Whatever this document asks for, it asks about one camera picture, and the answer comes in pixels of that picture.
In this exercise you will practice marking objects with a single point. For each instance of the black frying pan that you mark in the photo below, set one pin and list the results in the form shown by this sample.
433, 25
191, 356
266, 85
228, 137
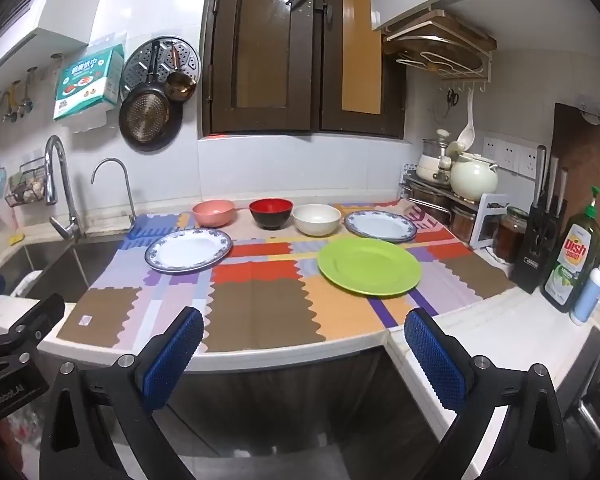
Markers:
145, 117

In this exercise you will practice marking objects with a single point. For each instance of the wooden cutting board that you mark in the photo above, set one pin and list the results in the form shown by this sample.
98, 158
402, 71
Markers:
430, 35

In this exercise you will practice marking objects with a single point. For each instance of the white wall socket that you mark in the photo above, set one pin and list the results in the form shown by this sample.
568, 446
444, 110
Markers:
490, 147
527, 162
509, 154

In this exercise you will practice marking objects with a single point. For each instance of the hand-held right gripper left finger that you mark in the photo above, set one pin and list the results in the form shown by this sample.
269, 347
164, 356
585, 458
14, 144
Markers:
175, 355

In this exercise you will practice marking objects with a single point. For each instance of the teal paper towel box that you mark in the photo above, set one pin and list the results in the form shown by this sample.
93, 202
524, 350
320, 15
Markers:
87, 85

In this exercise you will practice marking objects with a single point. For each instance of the steel pot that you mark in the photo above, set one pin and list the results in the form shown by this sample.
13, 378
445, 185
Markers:
430, 202
464, 222

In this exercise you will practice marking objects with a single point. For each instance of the perforated steel steamer tray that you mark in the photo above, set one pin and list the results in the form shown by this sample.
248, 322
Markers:
140, 62

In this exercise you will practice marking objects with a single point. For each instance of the white wall rack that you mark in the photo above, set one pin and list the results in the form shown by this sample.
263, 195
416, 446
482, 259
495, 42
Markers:
460, 77

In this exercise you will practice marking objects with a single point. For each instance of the blue floral plate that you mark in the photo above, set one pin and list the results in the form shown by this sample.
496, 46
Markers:
188, 251
380, 225

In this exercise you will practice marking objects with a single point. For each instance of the green plate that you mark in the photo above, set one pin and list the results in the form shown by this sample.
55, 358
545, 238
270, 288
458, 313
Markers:
369, 266

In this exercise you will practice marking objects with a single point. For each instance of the glass jar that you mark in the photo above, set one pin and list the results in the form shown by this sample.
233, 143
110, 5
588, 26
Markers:
510, 235

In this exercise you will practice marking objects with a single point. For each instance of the colourful patterned mat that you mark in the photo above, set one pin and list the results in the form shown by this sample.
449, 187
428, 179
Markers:
260, 310

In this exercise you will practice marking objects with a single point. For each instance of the steel sink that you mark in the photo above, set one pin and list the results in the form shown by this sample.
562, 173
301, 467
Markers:
65, 270

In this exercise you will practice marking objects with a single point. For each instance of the slim gooseneck faucet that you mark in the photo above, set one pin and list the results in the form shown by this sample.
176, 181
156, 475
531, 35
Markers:
125, 185

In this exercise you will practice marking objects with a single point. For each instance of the white pot rack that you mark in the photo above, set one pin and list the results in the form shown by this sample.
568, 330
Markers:
487, 220

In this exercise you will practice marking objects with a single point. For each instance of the cream pot with glass lid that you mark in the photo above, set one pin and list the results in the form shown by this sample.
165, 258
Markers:
432, 162

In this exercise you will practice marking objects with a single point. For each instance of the green dish soap bottle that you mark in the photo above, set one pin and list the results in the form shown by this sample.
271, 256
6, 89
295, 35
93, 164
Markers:
572, 260

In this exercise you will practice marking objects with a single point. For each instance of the dark brown cutting board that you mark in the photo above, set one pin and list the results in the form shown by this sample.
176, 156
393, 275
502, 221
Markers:
590, 160

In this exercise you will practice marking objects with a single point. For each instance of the white bowl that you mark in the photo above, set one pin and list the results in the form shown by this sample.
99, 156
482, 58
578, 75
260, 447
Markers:
316, 220

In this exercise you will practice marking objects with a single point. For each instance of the white ladle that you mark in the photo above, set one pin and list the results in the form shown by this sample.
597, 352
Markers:
466, 132

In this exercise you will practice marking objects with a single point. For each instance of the blue pump bottle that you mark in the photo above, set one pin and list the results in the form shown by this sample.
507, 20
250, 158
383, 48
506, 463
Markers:
589, 292

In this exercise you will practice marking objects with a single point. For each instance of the pink bowl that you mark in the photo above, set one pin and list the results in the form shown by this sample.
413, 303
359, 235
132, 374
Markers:
214, 213

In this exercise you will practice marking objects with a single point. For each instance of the copper ladle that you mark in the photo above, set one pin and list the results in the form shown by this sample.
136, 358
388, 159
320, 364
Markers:
180, 85

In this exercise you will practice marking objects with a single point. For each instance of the red and black bowl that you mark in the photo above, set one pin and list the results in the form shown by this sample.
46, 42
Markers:
271, 214

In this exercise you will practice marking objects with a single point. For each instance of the black scissors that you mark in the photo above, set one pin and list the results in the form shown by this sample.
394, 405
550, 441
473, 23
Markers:
452, 96

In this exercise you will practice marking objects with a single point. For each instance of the brown window frame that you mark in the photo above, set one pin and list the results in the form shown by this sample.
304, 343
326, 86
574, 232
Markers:
310, 50

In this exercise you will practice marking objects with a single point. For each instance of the black knife block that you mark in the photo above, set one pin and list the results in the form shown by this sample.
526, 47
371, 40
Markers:
540, 250

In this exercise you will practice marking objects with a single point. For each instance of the cream kettle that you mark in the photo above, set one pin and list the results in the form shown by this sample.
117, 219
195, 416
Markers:
472, 177

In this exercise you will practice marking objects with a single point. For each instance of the chrome kitchen faucet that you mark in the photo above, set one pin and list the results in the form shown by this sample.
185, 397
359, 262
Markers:
60, 180

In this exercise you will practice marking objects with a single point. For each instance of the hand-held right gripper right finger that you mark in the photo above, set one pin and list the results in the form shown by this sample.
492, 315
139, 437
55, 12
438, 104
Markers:
432, 355

